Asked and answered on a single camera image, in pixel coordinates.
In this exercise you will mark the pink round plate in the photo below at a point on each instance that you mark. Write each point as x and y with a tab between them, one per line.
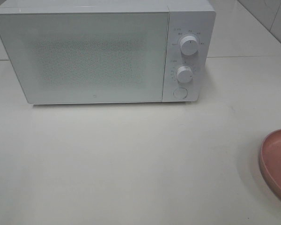
270	161

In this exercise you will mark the white timer knob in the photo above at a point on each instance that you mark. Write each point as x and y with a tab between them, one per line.
184	74

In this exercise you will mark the white microwave oven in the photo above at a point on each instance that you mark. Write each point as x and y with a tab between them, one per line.
185	16

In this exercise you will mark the white upper power knob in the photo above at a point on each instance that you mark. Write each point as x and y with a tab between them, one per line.
189	44

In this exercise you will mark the white round door button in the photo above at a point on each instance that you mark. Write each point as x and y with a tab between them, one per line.
180	93

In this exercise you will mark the white microwave door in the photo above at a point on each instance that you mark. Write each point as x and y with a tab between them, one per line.
87	58

